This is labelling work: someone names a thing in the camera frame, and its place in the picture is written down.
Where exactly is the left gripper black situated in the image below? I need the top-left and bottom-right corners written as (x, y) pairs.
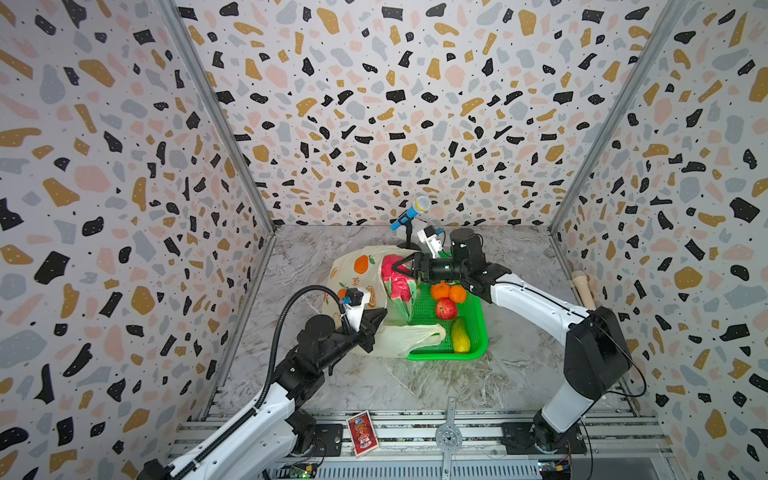
top-left (316, 307), bottom-right (386, 374)

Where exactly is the pink dragon fruit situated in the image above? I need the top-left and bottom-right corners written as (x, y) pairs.
top-left (381, 254), bottom-right (413, 302)

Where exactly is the orange tangerine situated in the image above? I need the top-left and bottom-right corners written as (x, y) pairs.
top-left (430, 282), bottom-right (451, 301)
top-left (449, 284), bottom-right (468, 304)

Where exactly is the red apple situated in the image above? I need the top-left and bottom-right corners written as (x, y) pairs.
top-left (435, 297), bottom-right (458, 321)

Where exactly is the cream plastic bag orange print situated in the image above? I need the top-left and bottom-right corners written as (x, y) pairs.
top-left (325, 245), bottom-right (445, 358)

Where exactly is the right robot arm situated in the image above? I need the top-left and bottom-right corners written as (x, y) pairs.
top-left (392, 228), bottom-right (637, 454)

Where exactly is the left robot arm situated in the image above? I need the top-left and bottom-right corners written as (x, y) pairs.
top-left (138, 308), bottom-right (387, 479)

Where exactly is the black microphone stand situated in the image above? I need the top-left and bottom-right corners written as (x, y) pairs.
top-left (397, 220), bottom-right (421, 251)

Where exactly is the green plastic basket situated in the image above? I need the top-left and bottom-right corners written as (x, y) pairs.
top-left (407, 284), bottom-right (488, 361)

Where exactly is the blue toy microphone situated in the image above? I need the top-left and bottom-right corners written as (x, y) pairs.
top-left (391, 196), bottom-right (431, 231)

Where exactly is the red playing card box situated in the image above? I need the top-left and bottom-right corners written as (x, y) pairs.
top-left (346, 411), bottom-right (380, 457)

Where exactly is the round metal mounting plate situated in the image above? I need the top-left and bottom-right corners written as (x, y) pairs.
top-left (435, 423), bottom-right (463, 454)

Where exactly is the beige wooden pestle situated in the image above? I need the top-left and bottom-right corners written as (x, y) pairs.
top-left (571, 270), bottom-right (596, 310)

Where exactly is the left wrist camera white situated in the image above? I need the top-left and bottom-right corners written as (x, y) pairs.
top-left (341, 288), bottom-right (371, 332)

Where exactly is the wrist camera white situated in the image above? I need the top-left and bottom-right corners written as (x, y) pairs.
top-left (341, 288), bottom-right (371, 332)
top-left (417, 225), bottom-right (444, 259)

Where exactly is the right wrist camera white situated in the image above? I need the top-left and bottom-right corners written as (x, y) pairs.
top-left (417, 225), bottom-right (444, 259)

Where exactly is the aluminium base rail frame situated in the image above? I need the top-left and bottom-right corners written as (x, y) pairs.
top-left (299, 408), bottom-right (685, 479)

